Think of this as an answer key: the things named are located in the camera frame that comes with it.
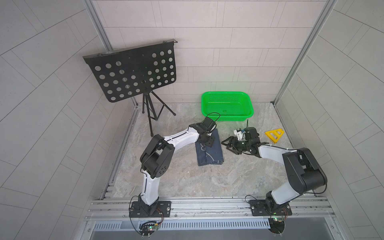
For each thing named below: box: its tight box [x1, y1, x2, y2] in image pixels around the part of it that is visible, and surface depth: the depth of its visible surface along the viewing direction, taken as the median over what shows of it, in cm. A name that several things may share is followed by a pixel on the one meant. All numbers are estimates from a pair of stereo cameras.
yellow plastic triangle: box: [264, 128, 285, 144], surface depth 101 cm
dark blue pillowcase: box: [195, 128, 224, 166], surface depth 88 cm
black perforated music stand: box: [82, 39, 178, 137], surface depth 75 cm
